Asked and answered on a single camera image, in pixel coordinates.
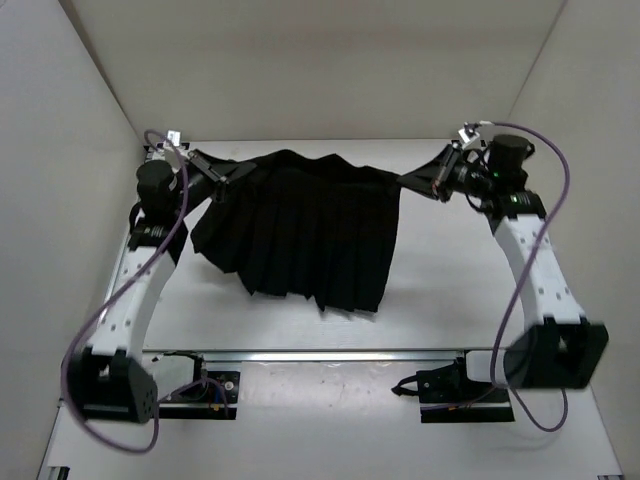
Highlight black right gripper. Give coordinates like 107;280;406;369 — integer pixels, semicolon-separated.
397;144;496;203

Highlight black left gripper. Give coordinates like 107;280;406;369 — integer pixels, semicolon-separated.
175;142;259;209

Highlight black pleated skirt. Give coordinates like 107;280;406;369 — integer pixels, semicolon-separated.
191;150;401;313

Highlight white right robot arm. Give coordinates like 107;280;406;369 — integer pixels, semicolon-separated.
398;134;609;401

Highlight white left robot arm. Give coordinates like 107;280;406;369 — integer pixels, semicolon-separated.
63;150;256;424

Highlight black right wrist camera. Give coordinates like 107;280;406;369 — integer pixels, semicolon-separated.
487;134;535;191

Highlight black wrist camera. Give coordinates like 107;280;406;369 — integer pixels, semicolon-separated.
487;134;535;191
136;160;180;222

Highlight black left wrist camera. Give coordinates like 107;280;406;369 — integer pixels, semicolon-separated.
136;160;180;222

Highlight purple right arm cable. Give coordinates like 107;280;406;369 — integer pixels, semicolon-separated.
459;119;572;434

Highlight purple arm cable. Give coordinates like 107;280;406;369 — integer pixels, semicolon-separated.
459;119;572;434
59;129;226;454

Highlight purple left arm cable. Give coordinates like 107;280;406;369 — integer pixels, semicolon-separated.
59;129;226;454

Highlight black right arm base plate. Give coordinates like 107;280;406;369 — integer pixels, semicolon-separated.
389;349;515;424

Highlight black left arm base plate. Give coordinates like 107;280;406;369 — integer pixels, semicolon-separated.
143;351;241;421

